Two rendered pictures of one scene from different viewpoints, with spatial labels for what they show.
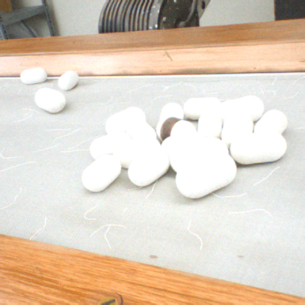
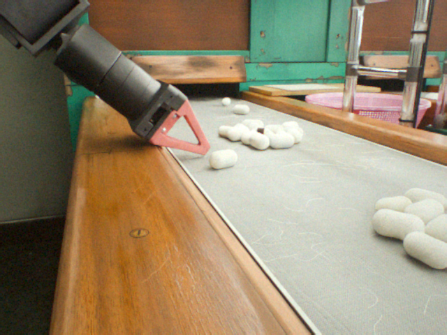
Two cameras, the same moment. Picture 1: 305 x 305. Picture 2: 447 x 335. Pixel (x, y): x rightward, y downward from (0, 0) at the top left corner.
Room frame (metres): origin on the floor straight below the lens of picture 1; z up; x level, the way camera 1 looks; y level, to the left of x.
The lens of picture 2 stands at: (0.60, -0.01, 0.87)
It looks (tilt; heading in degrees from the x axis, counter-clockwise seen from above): 17 degrees down; 219
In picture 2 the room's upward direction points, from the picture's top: straight up
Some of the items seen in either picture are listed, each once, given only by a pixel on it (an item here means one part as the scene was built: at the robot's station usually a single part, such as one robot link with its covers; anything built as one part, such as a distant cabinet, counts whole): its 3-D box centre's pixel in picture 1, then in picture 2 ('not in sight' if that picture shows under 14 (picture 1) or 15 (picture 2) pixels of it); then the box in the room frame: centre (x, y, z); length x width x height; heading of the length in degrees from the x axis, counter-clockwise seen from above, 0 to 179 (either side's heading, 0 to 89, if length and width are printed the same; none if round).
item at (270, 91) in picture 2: not in sight; (313, 88); (-0.38, -0.49, 0.77); 0.33 x 0.15 x 0.01; 148
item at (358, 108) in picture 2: not in sight; (362, 119); (-0.27, -0.30, 0.72); 0.27 x 0.27 x 0.10
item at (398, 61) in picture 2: not in sight; (399, 67); (-0.70, -0.35, 0.83); 0.30 x 0.06 x 0.07; 148
